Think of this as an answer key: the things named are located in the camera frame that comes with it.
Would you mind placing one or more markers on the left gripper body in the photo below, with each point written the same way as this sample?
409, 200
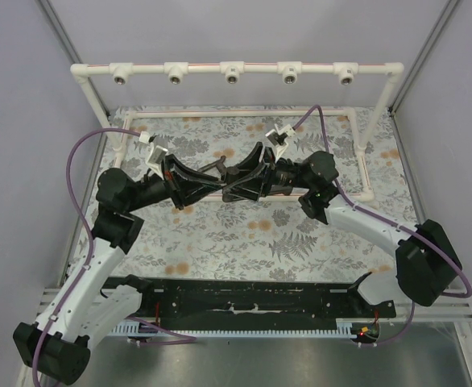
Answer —
171, 182

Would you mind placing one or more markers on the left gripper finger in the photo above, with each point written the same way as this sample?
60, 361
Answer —
176, 170
191, 192

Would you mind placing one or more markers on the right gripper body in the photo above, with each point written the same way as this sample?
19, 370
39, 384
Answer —
268, 173

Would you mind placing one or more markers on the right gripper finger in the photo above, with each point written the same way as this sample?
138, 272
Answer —
242, 191
251, 162

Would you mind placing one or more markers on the white pipe frame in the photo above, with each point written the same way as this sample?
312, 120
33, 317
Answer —
232, 72

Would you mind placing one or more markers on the dark long faucet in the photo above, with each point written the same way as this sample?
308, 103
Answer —
231, 175

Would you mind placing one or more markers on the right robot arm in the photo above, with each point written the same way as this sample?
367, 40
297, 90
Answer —
425, 261

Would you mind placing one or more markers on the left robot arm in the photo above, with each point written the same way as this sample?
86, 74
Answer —
59, 343

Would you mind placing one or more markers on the dark short faucet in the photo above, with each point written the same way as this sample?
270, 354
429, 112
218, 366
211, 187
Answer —
218, 164

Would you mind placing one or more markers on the floral table mat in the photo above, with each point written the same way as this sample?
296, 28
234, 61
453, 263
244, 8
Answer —
265, 240

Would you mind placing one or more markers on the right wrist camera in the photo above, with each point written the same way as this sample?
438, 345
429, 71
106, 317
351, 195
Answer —
278, 137

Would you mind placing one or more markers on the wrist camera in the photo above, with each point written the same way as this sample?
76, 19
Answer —
157, 147
278, 137

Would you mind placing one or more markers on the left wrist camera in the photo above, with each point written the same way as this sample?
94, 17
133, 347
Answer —
157, 147

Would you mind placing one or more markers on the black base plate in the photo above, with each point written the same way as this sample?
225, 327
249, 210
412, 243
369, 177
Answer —
198, 305

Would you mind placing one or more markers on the white cable duct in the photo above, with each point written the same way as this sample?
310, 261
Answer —
133, 329

